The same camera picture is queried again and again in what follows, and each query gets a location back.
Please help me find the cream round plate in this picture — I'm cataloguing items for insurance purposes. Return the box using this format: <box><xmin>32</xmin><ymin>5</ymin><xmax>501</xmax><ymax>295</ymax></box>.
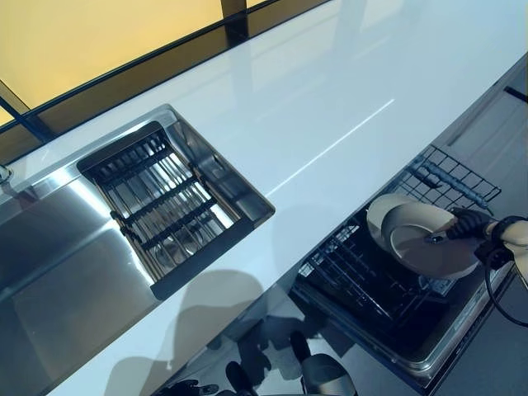
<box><xmin>366</xmin><ymin>193</ymin><xmax>418</xmax><ymax>249</ymax></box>
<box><xmin>380</xmin><ymin>203</ymin><xmax>483</xmax><ymax>281</ymax></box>

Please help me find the black dishwasher plate rack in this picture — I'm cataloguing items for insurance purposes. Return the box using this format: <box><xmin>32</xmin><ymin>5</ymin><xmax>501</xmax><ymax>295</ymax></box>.
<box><xmin>295</xmin><ymin>213</ymin><xmax>468</xmax><ymax>332</ymax></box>

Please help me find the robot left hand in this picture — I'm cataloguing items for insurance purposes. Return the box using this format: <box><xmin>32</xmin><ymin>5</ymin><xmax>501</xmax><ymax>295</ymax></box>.
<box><xmin>163</xmin><ymin>380</ymin><xmax>220</xmax><ymax>396</ymax></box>

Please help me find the dark window frame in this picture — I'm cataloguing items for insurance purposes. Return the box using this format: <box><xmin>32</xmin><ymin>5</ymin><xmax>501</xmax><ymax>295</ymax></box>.
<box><xmin>0</xmin><ymin>0</ymin><xmax>331</xmax><ymax>144</ymax></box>

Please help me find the black sink dish rack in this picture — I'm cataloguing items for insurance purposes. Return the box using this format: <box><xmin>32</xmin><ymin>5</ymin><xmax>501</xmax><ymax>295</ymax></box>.
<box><xmin>76</xmin><ymin>120</ymin><xmax>266</xmax><ymax>301</ymax></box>

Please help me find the open built-in dishwasher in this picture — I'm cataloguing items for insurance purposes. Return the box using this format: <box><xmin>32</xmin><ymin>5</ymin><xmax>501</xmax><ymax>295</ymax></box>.
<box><xmin>290</xmin><ymin>143</ymin><xmax>528</xmax><ymax>389</ymax></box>

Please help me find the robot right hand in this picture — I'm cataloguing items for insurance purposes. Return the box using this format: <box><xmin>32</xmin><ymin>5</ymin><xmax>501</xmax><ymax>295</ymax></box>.
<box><xmin>427</xmin><ymin>206</ymin><xmax>497</xmax><ymax>245</ymax></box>

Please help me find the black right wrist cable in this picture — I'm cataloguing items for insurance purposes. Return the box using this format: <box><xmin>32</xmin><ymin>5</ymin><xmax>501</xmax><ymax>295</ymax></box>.
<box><xmin>473</xmin><ymin>242</ymin><xmax>528</xmax><ymax>323</ymax></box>

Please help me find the white cabinet door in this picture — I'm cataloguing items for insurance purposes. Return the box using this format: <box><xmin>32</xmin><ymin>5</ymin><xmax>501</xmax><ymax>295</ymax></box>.
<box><xmin>446</xmin><ymin>61</ymin><xmax>528</xmax><ymax>146</ymax></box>

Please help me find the grey wire grid dishwasher rack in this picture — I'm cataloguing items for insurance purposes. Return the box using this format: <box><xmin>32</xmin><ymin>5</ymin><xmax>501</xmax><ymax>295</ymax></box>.
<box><xmin>398</xmin><ymin>144</ymin><xmax>503</xmax><ymax>206</ymax></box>

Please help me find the stainless steel kitchen sink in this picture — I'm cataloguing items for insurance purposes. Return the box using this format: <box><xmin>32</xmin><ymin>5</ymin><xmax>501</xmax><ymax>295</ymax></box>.
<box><xmin>0</xmin><ymin>103</ymin><xmax>277</xmax><ymax>396</ymax></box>

